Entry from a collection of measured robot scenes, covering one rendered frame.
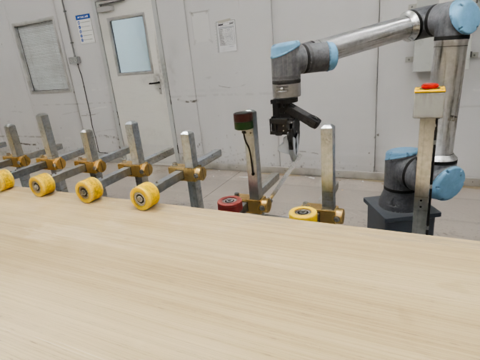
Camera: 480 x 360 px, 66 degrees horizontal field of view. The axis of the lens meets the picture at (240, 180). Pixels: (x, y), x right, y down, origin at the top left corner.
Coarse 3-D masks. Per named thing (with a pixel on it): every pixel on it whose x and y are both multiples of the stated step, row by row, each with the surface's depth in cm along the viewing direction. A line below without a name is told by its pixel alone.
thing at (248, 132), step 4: (236, 112) 115; (240, 112) 114; (244, 112) 113; (248, 112) 113; (244, 132) 115; (248, 132) 118; (252, 132) 117; (244, 136) 115; (244, 140) 116; (248, 144) 118; (248, 148) 119; (252, 164) 121; (252, 168) 122; (252, 172) 122
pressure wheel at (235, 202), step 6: (222, 198) 120; (228, 198) 121; (234, 198) 120; (240, 198) 119; (222, 204) 115; (228, 204) 115; (234, 204) 115; (240, 204) 117; (222, 210) 116; (228, 210) 115; (234, 210) 115; (240, 210) 117
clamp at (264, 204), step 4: (240, 196) 130; (244, 196) 129; (248, 196) 129; (264, 196) 128; (244, 200) 127; (248, 200) 127; (252, 200) 126; (256, 200) 125; (260, 200) 125; (264, 200) 125; (268, 200) 126; (248, 204) 127; (252, 204) 126; (256, 204) 126; (260, 204) 125; (264, 204) 125; (268, 204) 126; (248, 208) 128; (252, 208) 127; (256, 208) 126; (260, 208) 125; (264, 208) 125; (268, 208) 126; (248, 212) 128; (252, 212) 127; (256, 212) 127; (260, 212) 126; (264, 212) 127; (268, 212) 127
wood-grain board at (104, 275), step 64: (0, 192) 150; (64, 192) 142; (0, 256) 97; (64, 256) 94; (128, 256) 91; (192, 256) 89; (256, 256) 86; (320, 256) 83; (384, 256) 81; (448, 256) 79; (0, 320) 72; (64, 320) 71; (128, 320) 69; (192, 320) 67; (256, 320) 66; (320, 320) 64; (384, 320) 63; (448, 320) 62
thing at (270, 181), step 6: (270, 174) 152; (276, 174) 152; (264, 180) 146; (270, 180) 146; (276, 180) 152; (264, 186) 140; (270, 186) 146; (264, 192) 141; (246, 204) 127; (246, 210) 127
